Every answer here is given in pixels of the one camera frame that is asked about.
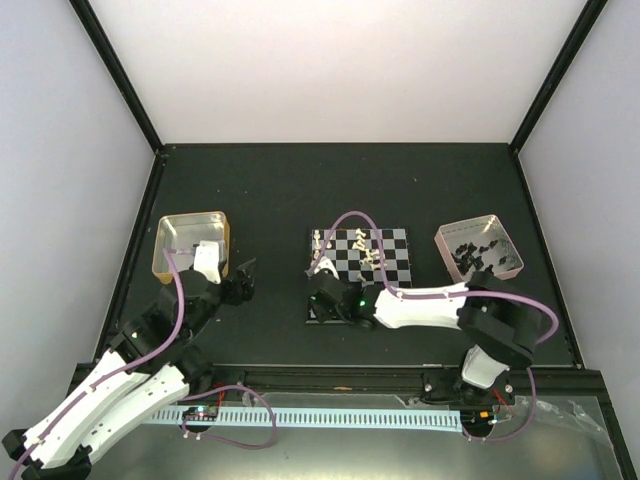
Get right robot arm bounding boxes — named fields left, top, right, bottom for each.
left=308, top=267, right=559, bottom=405

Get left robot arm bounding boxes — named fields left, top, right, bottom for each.
left=2, top=260, right=256, bottom=479

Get pile of white chess pieces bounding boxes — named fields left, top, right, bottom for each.
left=351, top=228, right=387, bottom=272

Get black chess pieces in tray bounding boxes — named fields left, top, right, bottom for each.
left=451, top=240, right=508, bottom=275

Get black and white chessboard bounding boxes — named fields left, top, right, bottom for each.
left=306, top=227, right=413, bottom=330

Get gold metal tray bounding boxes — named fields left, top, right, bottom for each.
left=151, top=211, right=231, bottom=284

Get pink metal tray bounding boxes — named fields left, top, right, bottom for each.
left=434, top=214, right=524, bottom=283

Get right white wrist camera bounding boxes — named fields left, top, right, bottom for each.
left=312, top=256, right=340, bottom=280

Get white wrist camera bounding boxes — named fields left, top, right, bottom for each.
left=312, top=256, right=340, bottom=280
left=193, top=240, right=223, bottom=284

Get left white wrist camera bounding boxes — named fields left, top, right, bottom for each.
left=193, top=240, right=223, bottom=284

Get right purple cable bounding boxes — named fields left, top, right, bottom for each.
left=307, top=209, right=559, bottom=444

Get black aluminium frame rail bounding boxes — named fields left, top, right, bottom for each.
left=213, top=366, right=606, bottom=402

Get light blue cable duct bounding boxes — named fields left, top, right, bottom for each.
left=146, top=406, right=462, bottom=433

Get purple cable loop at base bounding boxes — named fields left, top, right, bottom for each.
left=179, top=383, right=279, bottom=449

